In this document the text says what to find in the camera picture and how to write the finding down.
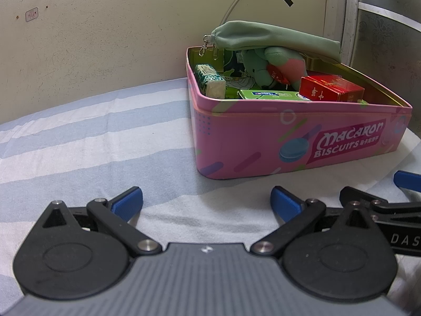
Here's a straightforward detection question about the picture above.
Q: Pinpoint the red cardboard box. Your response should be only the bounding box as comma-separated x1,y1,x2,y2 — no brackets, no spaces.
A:
299,75,365,102

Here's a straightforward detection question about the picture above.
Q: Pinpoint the green fabric zip pouch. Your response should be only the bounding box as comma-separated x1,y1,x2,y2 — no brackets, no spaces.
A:
201,20,343,64

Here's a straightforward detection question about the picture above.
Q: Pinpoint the pink biscuit tin box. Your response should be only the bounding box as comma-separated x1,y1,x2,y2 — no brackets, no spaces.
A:
186,47,413,180

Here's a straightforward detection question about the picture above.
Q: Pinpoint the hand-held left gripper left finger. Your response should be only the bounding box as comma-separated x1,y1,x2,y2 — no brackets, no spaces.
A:
41,186,162,256

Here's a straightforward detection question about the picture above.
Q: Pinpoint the blue white striped bed sheet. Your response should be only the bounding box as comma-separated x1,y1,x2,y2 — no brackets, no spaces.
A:
0,77,421,316

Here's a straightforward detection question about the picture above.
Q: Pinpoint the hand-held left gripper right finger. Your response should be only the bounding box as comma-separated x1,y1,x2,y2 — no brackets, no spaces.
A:
249,186,381,257

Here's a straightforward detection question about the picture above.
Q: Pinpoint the lime green wet wipes packet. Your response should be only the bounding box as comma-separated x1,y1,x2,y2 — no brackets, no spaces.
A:
237,89,311,101

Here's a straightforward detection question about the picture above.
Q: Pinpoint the aluminium frame frosted window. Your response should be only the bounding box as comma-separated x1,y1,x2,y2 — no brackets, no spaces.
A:
323,0,421,88

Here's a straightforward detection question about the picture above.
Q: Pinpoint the white wall cable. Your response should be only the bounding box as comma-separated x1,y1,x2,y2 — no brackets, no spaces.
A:
223,0,254,23

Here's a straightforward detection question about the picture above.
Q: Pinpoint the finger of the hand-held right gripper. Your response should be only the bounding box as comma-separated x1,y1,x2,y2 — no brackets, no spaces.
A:
340,186,421,224
394,170,421,203

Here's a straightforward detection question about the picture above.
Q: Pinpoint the white green tissue pack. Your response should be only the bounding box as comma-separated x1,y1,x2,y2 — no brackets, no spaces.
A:
194,64,227,99

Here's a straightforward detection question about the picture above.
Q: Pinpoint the green plush toy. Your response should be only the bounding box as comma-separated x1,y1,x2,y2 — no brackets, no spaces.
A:
242,47,308,91

